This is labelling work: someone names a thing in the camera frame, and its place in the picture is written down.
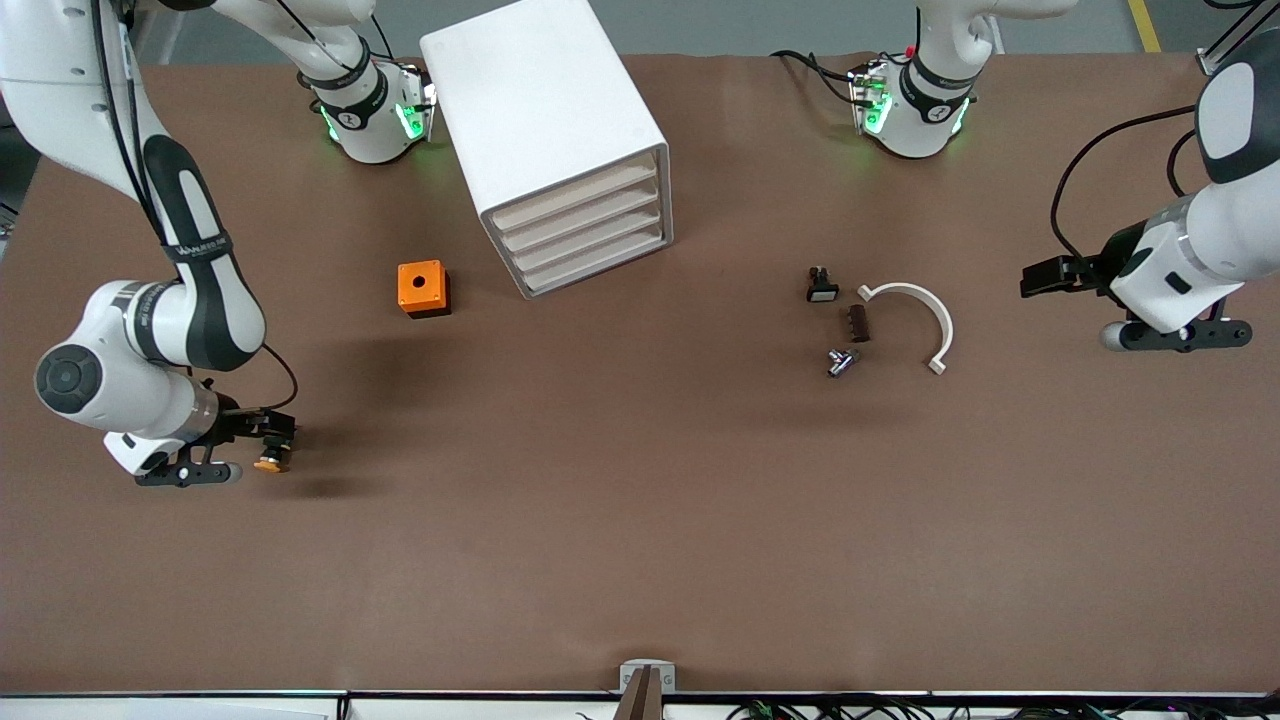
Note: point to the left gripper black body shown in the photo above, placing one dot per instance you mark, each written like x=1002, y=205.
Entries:
x=1104, y=262

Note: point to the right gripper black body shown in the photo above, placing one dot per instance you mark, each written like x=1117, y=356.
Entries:
x=243, y=424

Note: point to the orange mushroom push button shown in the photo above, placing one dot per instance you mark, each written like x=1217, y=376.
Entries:
x=268, y=465

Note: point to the white drawer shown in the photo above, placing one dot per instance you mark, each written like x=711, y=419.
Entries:
x=580, y=221
x=575, y=201
x=592, y=259
x=585, y=241

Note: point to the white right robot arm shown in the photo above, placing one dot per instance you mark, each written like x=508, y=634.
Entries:
x=120, y=400

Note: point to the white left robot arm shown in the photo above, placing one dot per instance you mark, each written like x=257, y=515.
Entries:
x=1190, y=250

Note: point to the white drawer cabinet housing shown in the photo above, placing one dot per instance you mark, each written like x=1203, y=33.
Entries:
x=540, y=100

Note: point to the white curved plastic clamp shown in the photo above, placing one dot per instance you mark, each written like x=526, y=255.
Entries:
x=903, y=288

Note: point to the brown terminal block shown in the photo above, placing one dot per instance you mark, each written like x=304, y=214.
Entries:
x=858, y=324

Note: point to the metal tee fitting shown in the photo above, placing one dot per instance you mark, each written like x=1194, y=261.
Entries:
x=838, y=365

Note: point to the brown table cover sheet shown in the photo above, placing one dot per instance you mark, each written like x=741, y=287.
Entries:
x=640, y=500

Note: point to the orange black button enclosure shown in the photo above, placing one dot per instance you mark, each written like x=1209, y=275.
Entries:
x=408, y=295

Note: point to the aluminium frame profile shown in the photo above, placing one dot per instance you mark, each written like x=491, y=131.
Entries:
x=1210, y=62

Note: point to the small black white-faced switch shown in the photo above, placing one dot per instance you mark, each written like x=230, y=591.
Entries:
x=822, y=292

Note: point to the white table edge rail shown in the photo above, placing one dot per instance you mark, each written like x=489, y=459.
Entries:
x=200, y=708

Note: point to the grey metal edge bracket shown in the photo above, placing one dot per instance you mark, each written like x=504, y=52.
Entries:
x=665, y=675

